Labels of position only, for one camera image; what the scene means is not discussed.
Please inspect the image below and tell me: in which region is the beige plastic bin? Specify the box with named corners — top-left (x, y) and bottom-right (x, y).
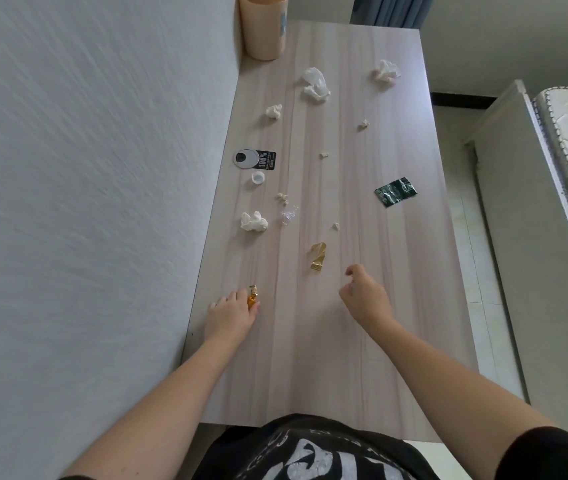
top-left (237, 0), bottom-right (289, 62)

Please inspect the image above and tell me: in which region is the dark green foil wrapper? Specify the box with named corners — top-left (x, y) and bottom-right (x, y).
top-left (374, 177), bottom-right (418, 208)

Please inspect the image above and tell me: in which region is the person's left forearm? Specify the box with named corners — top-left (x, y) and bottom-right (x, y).
top-left (59, 331), bottom-right (246, 480)

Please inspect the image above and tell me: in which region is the crumpled gold foil wrapper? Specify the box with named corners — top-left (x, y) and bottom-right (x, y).
top-left (310, 242), bottom-right (328, 273)

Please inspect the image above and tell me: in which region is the person's left hand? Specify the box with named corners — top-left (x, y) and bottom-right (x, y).
top-left (204, 289), bottom-right (261, 344)

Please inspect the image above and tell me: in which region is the crumpled tissue with pink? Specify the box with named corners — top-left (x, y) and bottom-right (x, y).
top-left (375, 59), bottom-right (402, 85)

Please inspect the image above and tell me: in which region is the person's right forearm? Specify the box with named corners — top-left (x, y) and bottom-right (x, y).
top-left (368, 315), bottom-right (559, 480)

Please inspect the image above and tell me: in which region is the black and white tag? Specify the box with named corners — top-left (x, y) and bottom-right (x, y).
top-left (233, 148), bottom-right (278, 171)

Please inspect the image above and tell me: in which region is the white bed frame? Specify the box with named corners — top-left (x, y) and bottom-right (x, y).
top-left (464, 80), bottom-right (568, 453)

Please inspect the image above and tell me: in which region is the black printed t-shirt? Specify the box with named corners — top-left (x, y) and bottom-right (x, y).
top-left (191, 414), bottom-right (442, 480)

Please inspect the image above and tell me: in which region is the blue curtain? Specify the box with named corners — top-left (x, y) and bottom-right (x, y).
top-left (350, 0), bottom-right (437, 30)

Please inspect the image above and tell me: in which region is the person's right hand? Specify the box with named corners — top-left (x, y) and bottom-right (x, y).
top-left (339, 264), bottom-right (396, 329)

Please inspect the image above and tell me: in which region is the large crumpled white tissue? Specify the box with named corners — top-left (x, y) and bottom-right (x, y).
top-left (301, 67), bottom-right (331, 103)

